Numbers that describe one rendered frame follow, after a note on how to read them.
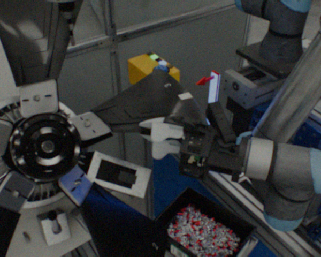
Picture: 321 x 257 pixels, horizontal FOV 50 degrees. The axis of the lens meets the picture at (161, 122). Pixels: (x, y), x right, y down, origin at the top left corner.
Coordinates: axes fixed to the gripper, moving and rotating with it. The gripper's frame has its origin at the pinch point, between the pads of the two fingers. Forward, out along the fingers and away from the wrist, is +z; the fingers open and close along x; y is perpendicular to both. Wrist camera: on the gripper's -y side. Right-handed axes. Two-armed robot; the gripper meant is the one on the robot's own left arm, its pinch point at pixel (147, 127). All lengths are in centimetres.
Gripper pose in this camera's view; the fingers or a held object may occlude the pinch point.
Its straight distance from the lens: 70.2
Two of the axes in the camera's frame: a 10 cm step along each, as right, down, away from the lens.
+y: -3.0, 6.8, -6.7
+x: 0.3, 7.1, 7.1
